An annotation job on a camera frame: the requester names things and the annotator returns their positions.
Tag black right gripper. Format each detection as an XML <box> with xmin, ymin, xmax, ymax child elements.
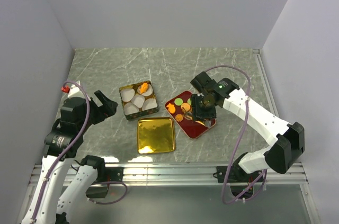
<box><xmin>190</xmin><ymin>93</ymin><xmax>217</xmax><ymax>122</ymax></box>

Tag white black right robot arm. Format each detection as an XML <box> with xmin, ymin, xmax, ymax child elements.
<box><xmin>191</xmin><ymin>73</ymin><xmax>305</xmax><ymax>181</ymax></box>

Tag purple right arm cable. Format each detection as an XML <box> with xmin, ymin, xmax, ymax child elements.
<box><xmin>203</xmin><ymin>65</ymin><xmax>268</xmax><ymax>205</ymax></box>

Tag orange swirl cookie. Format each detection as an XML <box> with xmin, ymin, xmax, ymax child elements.
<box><xmin>174</xmin><ymin>114</ymin><xmax>184</xmax><ymax>122</ymax></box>

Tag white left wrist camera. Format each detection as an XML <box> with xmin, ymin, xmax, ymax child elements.
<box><xmin>61</xmin><ymin>80</ymin><xmax>85</xmax><ymax>99</ymax></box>

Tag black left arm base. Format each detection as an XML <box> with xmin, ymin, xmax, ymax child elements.
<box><xmin>86</xmin><ymin>166</ymin><xmax>124</xmax><ymax>199</ymax></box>

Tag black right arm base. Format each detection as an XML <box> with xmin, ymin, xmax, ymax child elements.
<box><xmin>227</xmin><ymin>153</ymin><xmax>267</xmax><ymax>201</ymax></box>

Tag red serving tray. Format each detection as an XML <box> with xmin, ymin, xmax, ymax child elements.
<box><xmin>165</xmin><ymin>91</ymin><xmax>217</xmax><ymax>139</ymax></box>

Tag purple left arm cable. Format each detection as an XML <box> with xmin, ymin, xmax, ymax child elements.
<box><xmin>29</xmin><ymin>80</ymin><xmax>129</xmax><ymax>222</ymax></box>

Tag gold tin lid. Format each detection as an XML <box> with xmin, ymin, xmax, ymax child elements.
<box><xmin>137</xmin><ymin>117</ymin><xmax>176</xmax><ymax>154</ymax></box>

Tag aluminium table edge rail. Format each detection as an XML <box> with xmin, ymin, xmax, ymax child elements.
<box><xmin>29</xmin><ymin>163</ymin><xmax>308</xmax><ymax>186</ymax></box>

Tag silver metal tongs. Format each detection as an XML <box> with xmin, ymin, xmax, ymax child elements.
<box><xmin>184</xmin><ymin>112</ymin><xmax>212</xmax><ymax>128</ymax></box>

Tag green cookie tin box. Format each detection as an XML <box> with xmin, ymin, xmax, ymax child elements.
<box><xmin>119</xmin><ymin>80</ymin><xmax>159</xmax><ymax>121</ymax></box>

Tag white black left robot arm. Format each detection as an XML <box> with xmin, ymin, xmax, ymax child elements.
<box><xmin>22</xmin><ymin>88</ymin><xmax>118</xmax><ymax>223</ymax></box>

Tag orange fish shaped cookie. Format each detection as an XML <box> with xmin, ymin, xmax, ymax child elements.
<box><xmin>138</xmin><ymin>82</ymin><xmax>149</xmax><ymax>94</ymax></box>

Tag white paper cup liner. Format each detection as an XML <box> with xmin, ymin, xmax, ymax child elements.
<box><xmin>137</xmin><ymin>83</ymin><xmax>153</xmax><ymax>96</ymax></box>
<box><xmin>142</xmin><ymin>98</ymin><xmax>158</xmax><ymax>111</ymax></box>
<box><xmin>123</xmin><ymin>102</ymin><xmax>139</xmax><ymax>115</ymax></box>
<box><xmin>131</xmin><ymin>94</ymin><xmax>145</xmax><ymax>109</ymax></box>
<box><xmin>120</xmin><ymin>88</ymin><xmax>135</xmax><ymax>102</ymax></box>

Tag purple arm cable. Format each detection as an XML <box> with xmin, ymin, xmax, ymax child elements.
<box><xmin>203</xmin><ymin>65</ymin><xmax>268</xmax><ymax>205</ymax></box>
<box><xmin>29</xmin><ymin>80</ymin><xmax>129</xmax><ymax>222</ymax></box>

